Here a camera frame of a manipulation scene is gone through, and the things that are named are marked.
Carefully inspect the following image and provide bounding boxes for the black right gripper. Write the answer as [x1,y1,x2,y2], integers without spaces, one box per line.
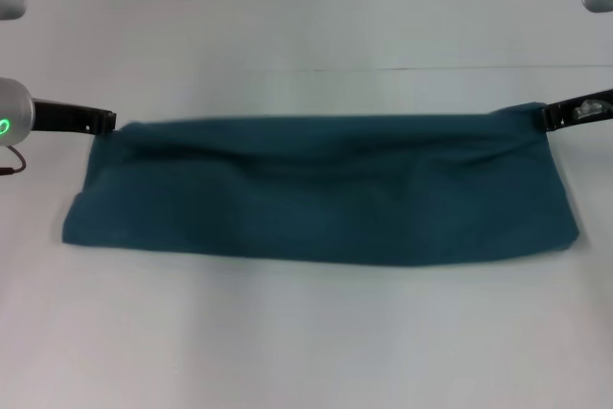
[539,87,613,134]

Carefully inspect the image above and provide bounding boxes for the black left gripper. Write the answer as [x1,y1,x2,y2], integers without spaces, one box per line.
[30,97,119,137]

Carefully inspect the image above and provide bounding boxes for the teal blue t-shirt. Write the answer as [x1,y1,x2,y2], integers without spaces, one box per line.
[60,101,582,270]

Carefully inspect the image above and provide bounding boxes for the right gripper cable with plug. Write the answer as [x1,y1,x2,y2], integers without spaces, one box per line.
[572,99,605,122]

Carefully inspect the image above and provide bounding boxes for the gripper cable with plug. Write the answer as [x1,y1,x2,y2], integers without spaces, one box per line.
[0,145,29,177]
[572,99,605,122]

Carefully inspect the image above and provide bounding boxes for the left gripper cable with plug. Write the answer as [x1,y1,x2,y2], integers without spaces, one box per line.
[0,145,29,177]

